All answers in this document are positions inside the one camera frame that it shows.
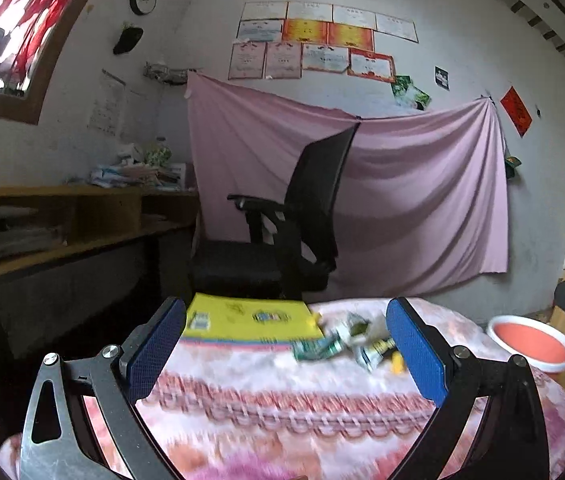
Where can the white yellow wrapper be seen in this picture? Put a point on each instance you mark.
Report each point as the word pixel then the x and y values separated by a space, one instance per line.
pixel 371 356

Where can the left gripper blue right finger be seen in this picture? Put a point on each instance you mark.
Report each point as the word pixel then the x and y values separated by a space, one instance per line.
pixel 511 441

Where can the pile of papers on desk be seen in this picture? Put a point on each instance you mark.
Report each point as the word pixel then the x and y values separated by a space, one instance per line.
pixel 148 167

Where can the floral pink table cover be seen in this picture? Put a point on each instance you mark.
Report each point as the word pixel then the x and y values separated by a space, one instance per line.
pixel 251 411

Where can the black office chair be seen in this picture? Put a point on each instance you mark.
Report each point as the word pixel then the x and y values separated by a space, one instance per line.
pixel 292 247

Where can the black hat on wall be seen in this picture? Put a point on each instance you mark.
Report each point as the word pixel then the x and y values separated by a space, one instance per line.
pixel 129 38

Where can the orange plastic bucket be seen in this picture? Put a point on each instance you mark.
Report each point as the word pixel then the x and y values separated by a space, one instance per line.
pixel 541 344

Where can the green white snack wrapper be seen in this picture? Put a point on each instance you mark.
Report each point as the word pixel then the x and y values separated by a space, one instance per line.
pixel 321 349

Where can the wall certificates cluster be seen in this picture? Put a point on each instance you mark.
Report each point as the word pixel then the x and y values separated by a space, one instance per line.
pixel 285 39

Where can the wooden desk with shelves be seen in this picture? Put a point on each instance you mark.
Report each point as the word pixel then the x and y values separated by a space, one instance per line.
pixel 46 225

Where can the yellow book stack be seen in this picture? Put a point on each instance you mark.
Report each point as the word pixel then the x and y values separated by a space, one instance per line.
pixel 249 321

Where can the pink hanging cloth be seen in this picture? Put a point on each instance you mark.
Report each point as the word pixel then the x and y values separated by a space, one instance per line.
pixel 422 204

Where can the red diamond wall paper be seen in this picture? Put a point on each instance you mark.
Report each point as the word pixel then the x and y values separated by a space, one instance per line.
pixel 517 111

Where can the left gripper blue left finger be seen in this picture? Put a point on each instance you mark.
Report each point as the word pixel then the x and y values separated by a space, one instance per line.
pixel 59 441

